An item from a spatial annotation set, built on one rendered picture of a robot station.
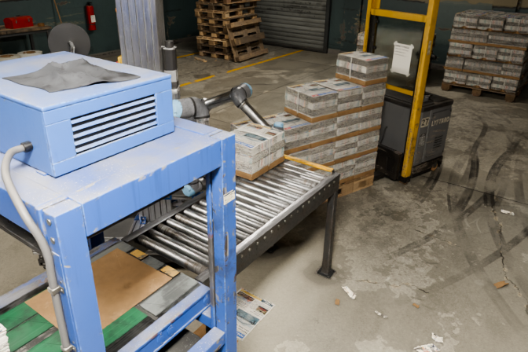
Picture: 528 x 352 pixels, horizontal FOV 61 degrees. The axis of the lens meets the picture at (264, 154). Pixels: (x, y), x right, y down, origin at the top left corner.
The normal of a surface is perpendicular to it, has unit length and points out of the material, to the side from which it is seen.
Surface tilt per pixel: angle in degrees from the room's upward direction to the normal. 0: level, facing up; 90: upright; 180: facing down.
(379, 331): 0
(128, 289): 0
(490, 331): 0
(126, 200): 90
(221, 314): 90
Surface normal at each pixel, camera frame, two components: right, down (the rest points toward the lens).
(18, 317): 0.02, -0.91
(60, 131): 0.82, 0.25
